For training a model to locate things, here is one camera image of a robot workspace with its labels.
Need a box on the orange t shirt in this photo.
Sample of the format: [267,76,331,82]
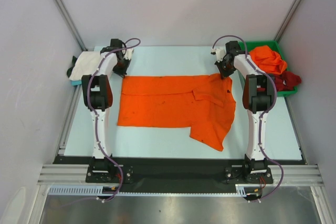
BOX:
[249,46,287,75]
[118,73,236,152]

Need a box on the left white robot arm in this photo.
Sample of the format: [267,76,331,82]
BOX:
[81,38,134,182]

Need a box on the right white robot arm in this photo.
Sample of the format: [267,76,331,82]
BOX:
[211,41,277,183]

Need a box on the folded white t shirt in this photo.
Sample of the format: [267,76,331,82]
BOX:
[69,51,101,81]

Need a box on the folded light blue t shirt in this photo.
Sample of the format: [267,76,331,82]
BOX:
[70,80,81,86]

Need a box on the dark red t shirt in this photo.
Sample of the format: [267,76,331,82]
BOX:
[274,70,302,92]

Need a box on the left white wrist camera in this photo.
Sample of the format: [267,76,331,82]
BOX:
[123,48,134,61]

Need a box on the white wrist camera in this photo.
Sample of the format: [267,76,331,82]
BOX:
[211,47,226,62]
[123,48,134,61]

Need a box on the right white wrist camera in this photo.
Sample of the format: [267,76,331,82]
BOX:
[211,47,226,62]

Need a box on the left aluminium side rail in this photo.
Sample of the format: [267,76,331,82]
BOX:
[56,86,82,156]

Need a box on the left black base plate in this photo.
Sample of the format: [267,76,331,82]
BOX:
[85,166,133,184]

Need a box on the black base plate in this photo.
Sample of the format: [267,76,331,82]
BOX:
[225,166,274,184]
[85,166,133,184]

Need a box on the left aluminium corner post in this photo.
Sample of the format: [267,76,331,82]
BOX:
[53,0,88,51]

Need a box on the aluminium corner post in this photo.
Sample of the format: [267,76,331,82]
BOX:
[53,0,88,51]
[274,0,303,43]

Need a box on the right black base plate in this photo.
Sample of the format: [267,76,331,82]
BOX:
[225,166,274,184]

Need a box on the right aluminium corner post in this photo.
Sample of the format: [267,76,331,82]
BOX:
[274,0,303,43]

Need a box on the white slotted cable duct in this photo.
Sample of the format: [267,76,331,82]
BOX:
[49,185,252,197]

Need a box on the aluminium front rail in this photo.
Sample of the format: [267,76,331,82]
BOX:
[37,164,324,186]

